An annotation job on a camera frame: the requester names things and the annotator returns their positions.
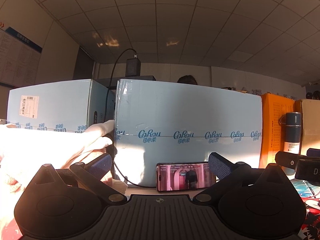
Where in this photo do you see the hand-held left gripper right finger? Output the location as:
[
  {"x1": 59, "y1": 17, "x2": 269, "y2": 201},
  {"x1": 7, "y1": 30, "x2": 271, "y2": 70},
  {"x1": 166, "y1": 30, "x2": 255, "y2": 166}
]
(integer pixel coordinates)
[{"x1": 192, "y1": 152, "x2": 295, "y2": 203}]

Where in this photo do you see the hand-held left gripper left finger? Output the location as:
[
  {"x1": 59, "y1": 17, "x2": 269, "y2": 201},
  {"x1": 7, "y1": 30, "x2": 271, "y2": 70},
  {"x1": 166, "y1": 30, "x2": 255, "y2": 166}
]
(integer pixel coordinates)
[{"x1": 25, "y1": 154, "x2": 128, "y2": 204}]

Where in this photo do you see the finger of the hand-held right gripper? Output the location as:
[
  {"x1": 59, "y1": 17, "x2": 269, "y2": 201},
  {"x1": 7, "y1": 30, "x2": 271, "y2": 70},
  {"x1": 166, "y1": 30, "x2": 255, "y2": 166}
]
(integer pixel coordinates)
[{"x1": 275, "y1": 151, "x2": 301, "y2": 167}]

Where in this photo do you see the blue vacuum bottle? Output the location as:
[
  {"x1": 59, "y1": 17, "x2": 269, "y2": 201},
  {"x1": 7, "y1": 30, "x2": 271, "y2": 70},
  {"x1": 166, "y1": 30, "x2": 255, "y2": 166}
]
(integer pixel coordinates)
[{"x1": 279, "y1": 112, "x2": 302, "y2": 175}]

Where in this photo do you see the orange cardboard box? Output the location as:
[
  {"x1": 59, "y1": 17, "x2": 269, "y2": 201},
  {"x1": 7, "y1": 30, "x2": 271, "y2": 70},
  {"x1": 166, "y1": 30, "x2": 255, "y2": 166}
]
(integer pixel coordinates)
[{"x1": 259, "y1": 93, "x2": 297, "y2": 169}]

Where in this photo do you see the blue printed table mat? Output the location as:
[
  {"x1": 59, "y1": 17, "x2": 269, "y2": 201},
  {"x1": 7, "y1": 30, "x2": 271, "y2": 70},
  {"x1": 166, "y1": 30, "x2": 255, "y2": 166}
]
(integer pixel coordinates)
[{"x1": 287, "y1": 175, "x2": 320, "y2": 240}]

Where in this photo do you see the black smartphone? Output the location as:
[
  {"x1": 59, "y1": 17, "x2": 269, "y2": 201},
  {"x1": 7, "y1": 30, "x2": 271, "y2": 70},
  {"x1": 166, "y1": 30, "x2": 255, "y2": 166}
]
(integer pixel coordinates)
[{"x1": 156, "y1": 162, "x2": 217, "y2": 193}]

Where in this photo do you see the brown cardboard box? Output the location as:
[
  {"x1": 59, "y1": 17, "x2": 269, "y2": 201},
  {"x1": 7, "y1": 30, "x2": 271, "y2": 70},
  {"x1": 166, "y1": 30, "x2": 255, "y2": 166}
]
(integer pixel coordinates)
[{"x1": 295, "y1": 99, "x2": 320, "y2": 155}]

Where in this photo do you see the large light blue cardboard box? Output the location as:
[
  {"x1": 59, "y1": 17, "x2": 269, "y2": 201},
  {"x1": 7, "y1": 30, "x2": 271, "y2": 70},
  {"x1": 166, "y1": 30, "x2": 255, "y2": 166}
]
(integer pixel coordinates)
[{"x1": 114, "y1": 78, "x2": 263, "y2": 188}]

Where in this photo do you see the cream knit sweater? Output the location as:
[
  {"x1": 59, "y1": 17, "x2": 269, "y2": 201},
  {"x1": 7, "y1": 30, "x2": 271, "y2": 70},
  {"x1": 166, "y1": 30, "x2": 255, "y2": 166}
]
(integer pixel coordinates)
[{"x1": 0, "y1": 124, "x2": 88, "y2": 230}]

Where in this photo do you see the small light blue cardboard box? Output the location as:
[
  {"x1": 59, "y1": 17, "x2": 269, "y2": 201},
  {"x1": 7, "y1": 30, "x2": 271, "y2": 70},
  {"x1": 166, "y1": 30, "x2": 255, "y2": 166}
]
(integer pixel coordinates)
[{"x1": 7, "y1": 79, "x2": 116, "y2": 133}]

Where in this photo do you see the dark door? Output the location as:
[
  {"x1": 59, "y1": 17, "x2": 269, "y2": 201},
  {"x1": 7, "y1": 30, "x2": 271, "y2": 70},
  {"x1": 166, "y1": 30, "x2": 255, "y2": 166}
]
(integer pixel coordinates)
[{"x1": 75, "y1": 46, "x2": 97, "y2": 83}]

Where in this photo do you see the black charger adapter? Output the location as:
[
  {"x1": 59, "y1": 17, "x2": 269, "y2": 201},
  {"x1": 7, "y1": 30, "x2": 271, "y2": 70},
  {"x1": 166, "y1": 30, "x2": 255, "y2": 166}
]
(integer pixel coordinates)
[{"x1": 126, "y1": 58, "x2": 141, "y2": 77}]

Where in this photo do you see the black charging cable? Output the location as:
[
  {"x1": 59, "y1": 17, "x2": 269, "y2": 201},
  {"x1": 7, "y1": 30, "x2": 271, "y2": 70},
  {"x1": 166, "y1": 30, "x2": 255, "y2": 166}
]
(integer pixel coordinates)
[{"x1": 105, "y1": 49, "x2": 158, "y2": 188}]

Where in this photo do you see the wall notice board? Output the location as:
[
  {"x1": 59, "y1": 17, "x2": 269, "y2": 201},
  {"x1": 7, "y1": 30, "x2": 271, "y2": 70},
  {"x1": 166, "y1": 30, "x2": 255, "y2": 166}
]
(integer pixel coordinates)
[{"x1": 0, "y1": 26, "x2": 43, "y2": 87}]

